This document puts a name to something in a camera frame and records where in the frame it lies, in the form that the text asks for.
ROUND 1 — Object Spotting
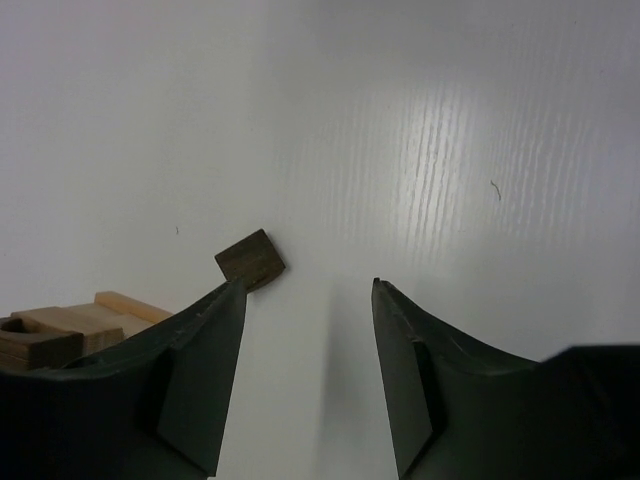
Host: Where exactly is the light wood long block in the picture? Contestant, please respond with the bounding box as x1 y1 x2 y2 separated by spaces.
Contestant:
10 303 152 355

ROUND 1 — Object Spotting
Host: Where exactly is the dark wood small cube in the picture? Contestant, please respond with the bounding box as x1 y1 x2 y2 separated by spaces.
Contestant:
214 229 286 293

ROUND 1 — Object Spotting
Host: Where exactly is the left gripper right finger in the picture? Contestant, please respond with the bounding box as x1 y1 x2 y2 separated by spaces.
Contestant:
371 279 639 479

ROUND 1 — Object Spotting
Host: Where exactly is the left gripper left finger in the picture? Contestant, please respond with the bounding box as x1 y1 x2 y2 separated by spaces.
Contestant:
1 281 246 479

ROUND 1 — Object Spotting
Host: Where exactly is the light wood cube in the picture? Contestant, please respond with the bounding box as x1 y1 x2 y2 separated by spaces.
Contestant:
94 291 172 324

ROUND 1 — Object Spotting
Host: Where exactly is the dark wood tall block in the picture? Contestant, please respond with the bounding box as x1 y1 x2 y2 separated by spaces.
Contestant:
1 317 84 372

